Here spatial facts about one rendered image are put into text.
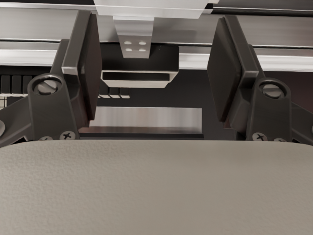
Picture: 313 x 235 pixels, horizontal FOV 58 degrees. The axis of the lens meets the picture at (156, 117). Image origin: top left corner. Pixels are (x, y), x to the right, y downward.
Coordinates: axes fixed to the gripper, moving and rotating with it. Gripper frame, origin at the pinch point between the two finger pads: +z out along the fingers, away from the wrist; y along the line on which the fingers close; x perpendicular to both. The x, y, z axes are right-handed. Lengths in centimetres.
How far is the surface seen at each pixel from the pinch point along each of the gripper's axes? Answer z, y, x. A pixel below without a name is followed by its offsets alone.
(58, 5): 11.9, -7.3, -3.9
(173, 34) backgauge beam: 29.0, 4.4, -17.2
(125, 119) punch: 4.4, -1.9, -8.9
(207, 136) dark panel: 33, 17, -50
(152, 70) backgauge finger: 20.7, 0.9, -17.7
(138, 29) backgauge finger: 13.8, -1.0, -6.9
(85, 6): 11.9, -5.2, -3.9
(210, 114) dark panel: 38, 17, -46
